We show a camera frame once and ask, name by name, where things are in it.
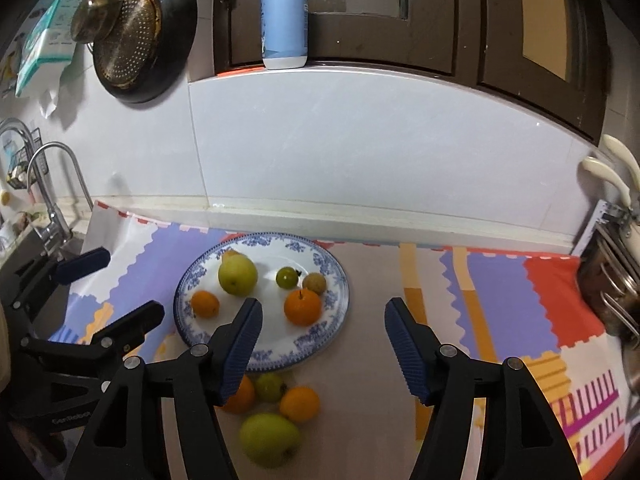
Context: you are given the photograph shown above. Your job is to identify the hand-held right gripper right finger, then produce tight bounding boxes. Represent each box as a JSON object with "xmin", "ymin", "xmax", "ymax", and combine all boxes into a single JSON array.
[{"xmin": 384, "ymin": 297, "xmax": 583, "ymax": 480}]

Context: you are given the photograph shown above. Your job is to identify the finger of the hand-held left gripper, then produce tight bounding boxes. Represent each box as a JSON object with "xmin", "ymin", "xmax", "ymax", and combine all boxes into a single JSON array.
[
  {"xmin": 21, "ymin": 301, "xmax": 166, "ymax": 380},
  {"xmin": 10, "ymin": 247, "xmax": 112, "ymax": 312}
]

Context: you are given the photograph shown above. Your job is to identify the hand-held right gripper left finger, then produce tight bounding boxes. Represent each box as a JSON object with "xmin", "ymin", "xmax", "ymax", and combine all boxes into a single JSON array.
[{"xmin": 75, "ymin": 297, "xmax": 264, "ymax": 480}]

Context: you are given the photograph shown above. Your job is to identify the blue rimmed white plate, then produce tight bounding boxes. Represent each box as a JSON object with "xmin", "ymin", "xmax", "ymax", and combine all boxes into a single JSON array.
[{"xmin": 173, "ymin": 232, "xmax": 351, "ymax": 372}]

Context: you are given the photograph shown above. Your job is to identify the small orange tangerine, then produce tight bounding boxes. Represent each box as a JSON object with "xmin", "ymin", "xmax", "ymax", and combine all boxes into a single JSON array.
[{"xmin": 191, "ymin": 290, "xmax": 220, "ymax": 319}]

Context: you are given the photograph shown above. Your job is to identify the orange tangerine with stem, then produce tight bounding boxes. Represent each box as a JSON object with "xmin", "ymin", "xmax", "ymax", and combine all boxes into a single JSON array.
[{"xmin": 284, "ymin": 287, "xmax": 322, "ymax": 327}]

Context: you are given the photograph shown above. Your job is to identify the large yellow pear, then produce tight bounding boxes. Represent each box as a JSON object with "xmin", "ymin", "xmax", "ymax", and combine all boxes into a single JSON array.
[{"xmin": 218, "ymin": 251, "xmax": 259, "ymax": 296}]

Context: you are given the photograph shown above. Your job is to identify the stainless steel sink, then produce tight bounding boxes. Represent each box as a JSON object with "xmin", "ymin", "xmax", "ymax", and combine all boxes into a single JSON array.
[{"xmin": 0, "ymin": 232, "xmax": 86, "ymax": 301}]

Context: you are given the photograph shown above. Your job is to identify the large chrome faucet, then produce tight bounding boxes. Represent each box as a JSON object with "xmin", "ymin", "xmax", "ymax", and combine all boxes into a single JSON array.
[{"xmin": 0, "ymin": 119, "xmax": 73, "ymax": 256}]

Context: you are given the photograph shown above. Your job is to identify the colourful printed table mat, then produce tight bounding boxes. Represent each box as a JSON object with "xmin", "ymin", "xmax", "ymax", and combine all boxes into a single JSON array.
[{"xmin": 47, "ymin": 200, "xmax": 640, "ymax": 480}]

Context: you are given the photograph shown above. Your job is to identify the thin gooseneck faucet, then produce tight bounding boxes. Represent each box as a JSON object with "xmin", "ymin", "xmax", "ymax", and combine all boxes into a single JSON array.
[{"xmin": 27, "ymin": 142, "xmax": 94, "ymax": 211}]

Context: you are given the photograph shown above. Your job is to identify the green apple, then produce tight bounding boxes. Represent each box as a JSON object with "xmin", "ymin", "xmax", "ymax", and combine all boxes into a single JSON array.
[{"xmin": 239, "ymin": 412, "xmax": 302, "ymax": 469}]

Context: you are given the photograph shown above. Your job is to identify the perforated brass strainer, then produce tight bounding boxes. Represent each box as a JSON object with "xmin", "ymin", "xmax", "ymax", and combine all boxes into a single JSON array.
[{"xmin": 95, "ymin": 0, "xmax": 163, "ymax": 88}]

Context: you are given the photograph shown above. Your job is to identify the teal paper towel pack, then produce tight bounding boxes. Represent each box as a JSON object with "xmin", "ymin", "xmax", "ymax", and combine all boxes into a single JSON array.
[{"xmin": 15, "ymin": 0, "xmax": 96, "ymax": 98}]

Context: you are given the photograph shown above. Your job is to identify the brass ladle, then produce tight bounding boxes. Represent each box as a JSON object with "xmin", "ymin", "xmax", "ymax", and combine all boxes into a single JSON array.
[{"xmin": 71, "ymin": 0, "xmax": 127, "ymax": 43}]

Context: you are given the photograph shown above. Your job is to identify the black frying pan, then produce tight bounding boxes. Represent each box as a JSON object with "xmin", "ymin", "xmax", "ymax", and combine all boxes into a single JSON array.
[{"xmin": 92, "ymin": 0, "xmax": 198, "ymax": 104}]

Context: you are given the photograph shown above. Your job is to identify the blue white pump bottle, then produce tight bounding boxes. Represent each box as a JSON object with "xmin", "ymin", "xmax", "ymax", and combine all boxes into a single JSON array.
[{"xmin": 260, "ymin": 0, "xmax": 309, "ymax": 70}]

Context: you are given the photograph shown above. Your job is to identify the black wire basket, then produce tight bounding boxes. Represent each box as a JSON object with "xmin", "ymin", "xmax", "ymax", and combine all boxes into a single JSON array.
[{"xmin": 5, "ymin": 130, "xmax": 43, "ymax": 191}]

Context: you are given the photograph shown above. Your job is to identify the white handled utensils rack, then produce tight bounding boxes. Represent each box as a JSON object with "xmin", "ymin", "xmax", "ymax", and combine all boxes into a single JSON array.
[{"xmin": 577, "ymin": 220, "xmax": 640, "ymax": 351}]

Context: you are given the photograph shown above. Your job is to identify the white pan handle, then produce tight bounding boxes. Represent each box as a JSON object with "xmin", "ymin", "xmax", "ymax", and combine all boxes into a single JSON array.
[
  {"xmin": 582, "ymin": 156, "xmax": 633, "ymax": 208},
  {"xmin": 602, "ymin": 135, "xmax": 640, "ymax": 186}
]

